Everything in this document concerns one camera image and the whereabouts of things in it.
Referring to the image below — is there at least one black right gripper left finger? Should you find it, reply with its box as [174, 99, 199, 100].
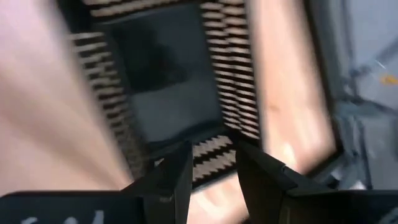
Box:
[0, 141, 193, 224]

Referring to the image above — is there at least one black metal table frame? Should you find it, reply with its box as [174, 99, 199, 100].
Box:
[304, 0, 346, 177]

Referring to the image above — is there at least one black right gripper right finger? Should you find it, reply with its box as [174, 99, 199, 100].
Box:
[235, 141, 398, 224]

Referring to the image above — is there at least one black slotted plastic basket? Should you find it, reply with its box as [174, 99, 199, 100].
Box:
[57, 0, 265, 190]

